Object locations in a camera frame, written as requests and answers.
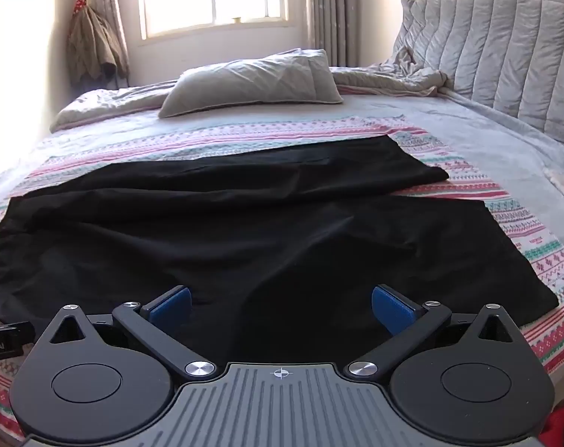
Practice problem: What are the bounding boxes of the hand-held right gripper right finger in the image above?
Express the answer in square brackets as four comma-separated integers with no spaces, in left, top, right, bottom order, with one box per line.
[347,283,522,380]

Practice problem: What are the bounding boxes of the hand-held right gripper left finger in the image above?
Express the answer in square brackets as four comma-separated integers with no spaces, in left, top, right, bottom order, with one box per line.
[44,285,217,380]

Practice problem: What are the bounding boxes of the black pants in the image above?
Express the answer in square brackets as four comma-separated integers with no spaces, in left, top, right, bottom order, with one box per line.
[0,135,558,357]

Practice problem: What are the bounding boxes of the striped patterned bed sheet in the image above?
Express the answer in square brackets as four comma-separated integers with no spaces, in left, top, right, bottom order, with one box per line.
[0,114,564,441]

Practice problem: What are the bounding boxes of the light grey blanket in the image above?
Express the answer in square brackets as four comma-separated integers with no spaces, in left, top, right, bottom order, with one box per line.
[342,91,564,206]

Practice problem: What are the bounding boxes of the red cloth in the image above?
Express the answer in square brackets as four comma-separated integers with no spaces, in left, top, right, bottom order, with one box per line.
[540,405,564,447]

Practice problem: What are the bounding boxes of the grey crumpled quilt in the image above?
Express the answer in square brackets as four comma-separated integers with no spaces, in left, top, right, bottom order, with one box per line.
[50,61,450,133]

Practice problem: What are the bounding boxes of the grey pillow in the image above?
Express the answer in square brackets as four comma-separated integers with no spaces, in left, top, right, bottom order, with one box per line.
[158,49,344,118]

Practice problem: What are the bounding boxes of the hanging beige clothes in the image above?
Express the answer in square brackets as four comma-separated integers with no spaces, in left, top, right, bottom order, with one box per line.
[66,0,130,85]

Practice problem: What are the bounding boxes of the grey padded headboard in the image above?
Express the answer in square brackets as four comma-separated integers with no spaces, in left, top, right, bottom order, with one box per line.
[393,0,564,159]

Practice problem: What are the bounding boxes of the grey patterned curtain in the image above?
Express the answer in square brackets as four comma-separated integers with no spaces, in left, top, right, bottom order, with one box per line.
[303,0,363,68]
[87,0,130,80]

